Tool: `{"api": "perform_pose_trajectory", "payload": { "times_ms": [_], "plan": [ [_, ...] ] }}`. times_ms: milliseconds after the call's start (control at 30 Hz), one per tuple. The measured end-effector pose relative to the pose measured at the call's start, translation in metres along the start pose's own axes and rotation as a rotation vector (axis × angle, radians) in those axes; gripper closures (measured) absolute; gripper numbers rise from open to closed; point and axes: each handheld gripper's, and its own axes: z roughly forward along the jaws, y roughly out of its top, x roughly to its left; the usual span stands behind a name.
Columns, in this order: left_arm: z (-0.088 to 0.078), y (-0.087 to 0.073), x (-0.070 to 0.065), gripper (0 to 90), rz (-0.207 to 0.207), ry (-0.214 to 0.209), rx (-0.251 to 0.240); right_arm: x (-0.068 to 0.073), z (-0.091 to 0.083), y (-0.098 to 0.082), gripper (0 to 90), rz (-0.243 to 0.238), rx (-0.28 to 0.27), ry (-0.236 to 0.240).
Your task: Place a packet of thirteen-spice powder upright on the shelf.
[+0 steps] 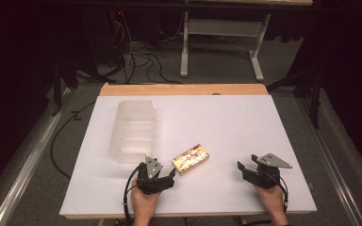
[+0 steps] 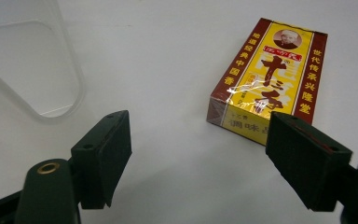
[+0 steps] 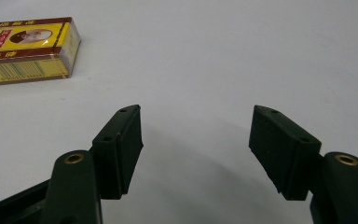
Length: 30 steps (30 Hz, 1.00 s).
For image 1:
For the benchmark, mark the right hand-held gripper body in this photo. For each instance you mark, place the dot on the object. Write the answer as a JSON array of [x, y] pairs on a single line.
[[265, 174]]

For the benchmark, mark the aluminium floor rail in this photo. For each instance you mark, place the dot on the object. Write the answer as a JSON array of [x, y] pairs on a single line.
[[330, 150], [19, 169]]

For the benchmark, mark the person's left hand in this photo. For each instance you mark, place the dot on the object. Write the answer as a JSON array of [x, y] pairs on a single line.
[[144, 201]]

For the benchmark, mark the colourful printed snack box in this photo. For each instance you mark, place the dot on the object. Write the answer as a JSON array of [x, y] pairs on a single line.
[[191, 158]]

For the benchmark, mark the black metal stand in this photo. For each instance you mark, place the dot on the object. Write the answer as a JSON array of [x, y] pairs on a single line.
[[59, 84], [311, 91]]

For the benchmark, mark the person's right hand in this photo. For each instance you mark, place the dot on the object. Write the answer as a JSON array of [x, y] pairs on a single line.
[[271, 199]]

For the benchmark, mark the white metal desk frame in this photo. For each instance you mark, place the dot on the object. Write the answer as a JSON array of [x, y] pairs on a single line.
[[223, 28]]

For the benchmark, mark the clear plastic storage container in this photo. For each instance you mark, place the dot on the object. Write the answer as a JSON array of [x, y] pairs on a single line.
[[133, 132]]

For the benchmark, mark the white table cover sheet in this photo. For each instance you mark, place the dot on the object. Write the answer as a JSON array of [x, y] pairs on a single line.
[[220, 125]]

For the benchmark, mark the black computer tower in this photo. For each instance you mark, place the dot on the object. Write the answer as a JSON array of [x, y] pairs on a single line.
[[118, 34]]

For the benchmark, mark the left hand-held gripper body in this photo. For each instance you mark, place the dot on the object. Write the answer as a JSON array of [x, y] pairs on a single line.
[[152, 168]]

